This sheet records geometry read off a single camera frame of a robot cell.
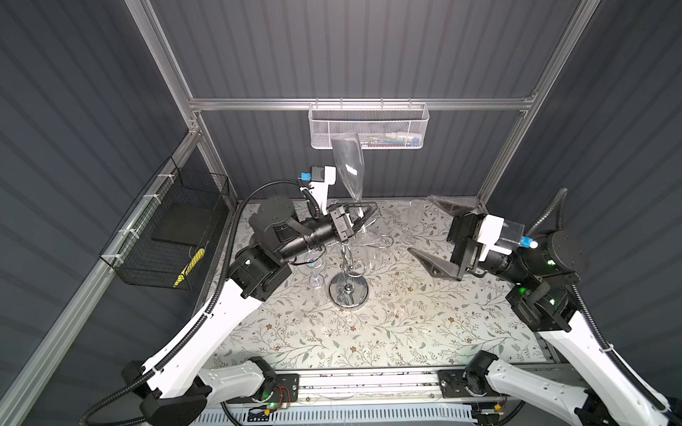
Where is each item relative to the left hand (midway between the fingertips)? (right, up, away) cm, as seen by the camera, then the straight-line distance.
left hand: (378, 206), depth 50 cm
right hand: (+6, -4, -8) cm, 11 cm away
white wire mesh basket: (+11, +44, +74) cm, 86 cm away
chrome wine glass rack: (-6, -25, +40) cm, 47 cm away
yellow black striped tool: (-47, -14, +19) cm, 52 cm away
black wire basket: (-57, -8, +22) cm, 62 cm away
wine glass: (+6, -5, +61) cm, 62 cm away
